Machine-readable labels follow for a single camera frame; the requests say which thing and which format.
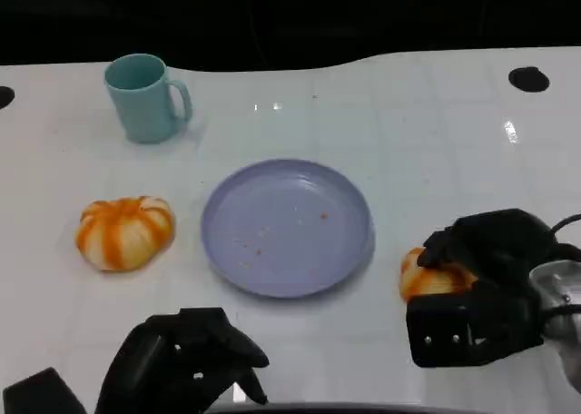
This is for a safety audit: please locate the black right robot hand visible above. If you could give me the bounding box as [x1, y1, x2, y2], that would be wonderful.
[416, 208, 557, 284]

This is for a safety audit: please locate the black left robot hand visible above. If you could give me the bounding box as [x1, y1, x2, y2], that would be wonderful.
[94, 307, 271, 414]

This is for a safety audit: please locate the orange white toy bread roll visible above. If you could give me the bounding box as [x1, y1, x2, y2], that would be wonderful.
[399, 246, 478, 302]
[74, 195, 176, 272]

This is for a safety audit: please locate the lilac plate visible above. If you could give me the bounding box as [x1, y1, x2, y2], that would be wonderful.
[201, 158, 376, 300]

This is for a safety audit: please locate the pale green mug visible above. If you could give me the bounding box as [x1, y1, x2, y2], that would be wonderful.
[103, 54, 193, 144]

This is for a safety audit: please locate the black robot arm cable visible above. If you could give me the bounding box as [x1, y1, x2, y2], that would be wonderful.
[547, 212, 581, 251]

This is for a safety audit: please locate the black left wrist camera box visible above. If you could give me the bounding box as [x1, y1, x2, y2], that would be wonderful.
[2, 367, 87, 414]

